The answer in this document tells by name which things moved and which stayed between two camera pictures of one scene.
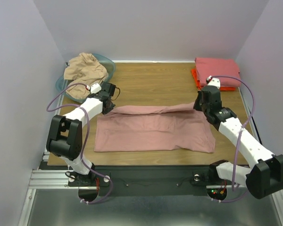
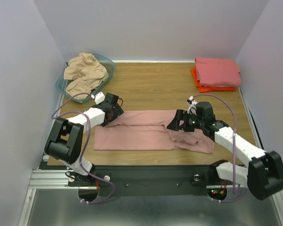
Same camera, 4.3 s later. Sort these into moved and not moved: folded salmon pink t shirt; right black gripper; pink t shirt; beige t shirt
Moved: right black gripper
Not moved: beige t shirt; folded salmon pink t shirt; pink t shirt
